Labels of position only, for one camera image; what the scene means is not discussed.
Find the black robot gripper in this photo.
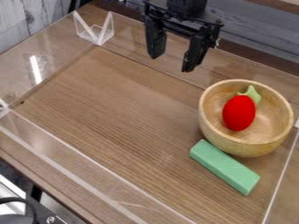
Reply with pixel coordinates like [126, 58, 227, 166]
[144, 0, 225, 73]

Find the red plush strawberry toy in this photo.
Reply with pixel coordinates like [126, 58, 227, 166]
[222, 85, 262, 131]

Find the light wooden bowl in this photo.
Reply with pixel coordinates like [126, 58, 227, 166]
[199, 79, 295, 158]

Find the green rectangular block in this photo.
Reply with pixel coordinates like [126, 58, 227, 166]
[190, 139, 261, 196]

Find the clear acrylic corner bracket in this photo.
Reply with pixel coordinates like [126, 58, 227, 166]
[72, 11, 115, 46]

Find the clear acrylic tray wall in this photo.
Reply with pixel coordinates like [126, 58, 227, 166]
[0, 13, 299, 224]

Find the black metal table bracket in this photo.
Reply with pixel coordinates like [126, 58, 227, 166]
[26, 185, 68, 224]

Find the black cable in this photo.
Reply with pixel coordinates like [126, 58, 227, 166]
[0, 197, 40, 224]

